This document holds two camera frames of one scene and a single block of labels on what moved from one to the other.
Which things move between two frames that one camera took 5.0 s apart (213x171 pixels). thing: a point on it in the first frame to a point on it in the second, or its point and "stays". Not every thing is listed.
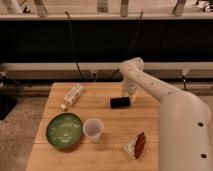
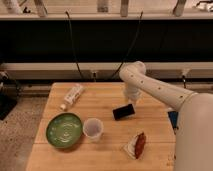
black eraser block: (116, 103) to (123, 111)
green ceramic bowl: (64, 130) stays
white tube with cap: (73, 95) stays
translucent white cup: (93, 129) stays
